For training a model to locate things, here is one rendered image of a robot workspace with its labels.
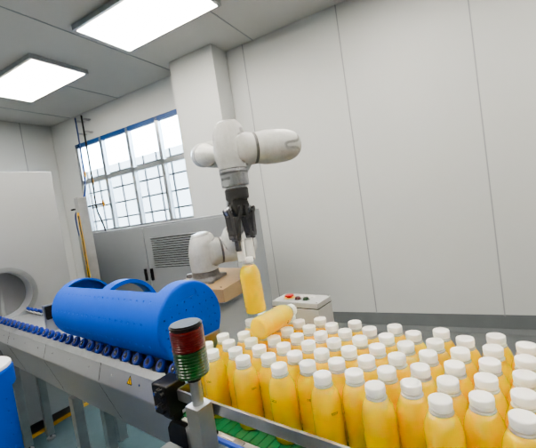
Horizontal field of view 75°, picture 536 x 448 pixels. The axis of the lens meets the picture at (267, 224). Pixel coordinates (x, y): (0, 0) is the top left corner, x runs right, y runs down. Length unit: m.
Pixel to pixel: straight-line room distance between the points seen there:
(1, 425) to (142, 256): 2.41
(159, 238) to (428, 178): 2.67
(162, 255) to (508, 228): 3.20
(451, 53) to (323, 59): 1.22
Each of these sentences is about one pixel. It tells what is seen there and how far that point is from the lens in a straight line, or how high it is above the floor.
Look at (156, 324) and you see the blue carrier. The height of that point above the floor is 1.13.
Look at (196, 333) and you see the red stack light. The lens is 0.68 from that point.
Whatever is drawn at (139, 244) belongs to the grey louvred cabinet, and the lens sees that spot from 3.77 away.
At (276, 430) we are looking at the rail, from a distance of 0.89.
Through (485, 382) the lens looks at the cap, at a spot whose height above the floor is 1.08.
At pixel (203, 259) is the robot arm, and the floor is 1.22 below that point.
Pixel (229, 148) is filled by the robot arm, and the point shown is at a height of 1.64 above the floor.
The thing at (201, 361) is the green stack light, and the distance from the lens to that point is 0.70.
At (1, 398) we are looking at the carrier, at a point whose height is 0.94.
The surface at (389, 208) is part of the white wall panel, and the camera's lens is 3.76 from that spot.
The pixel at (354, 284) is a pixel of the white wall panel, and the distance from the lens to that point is 3.99.
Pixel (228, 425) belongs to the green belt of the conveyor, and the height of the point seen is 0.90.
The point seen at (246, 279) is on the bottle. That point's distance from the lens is 1.10.
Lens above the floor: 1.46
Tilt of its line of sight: 3 degrees down
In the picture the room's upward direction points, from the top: 9 degrees counter-clockwise
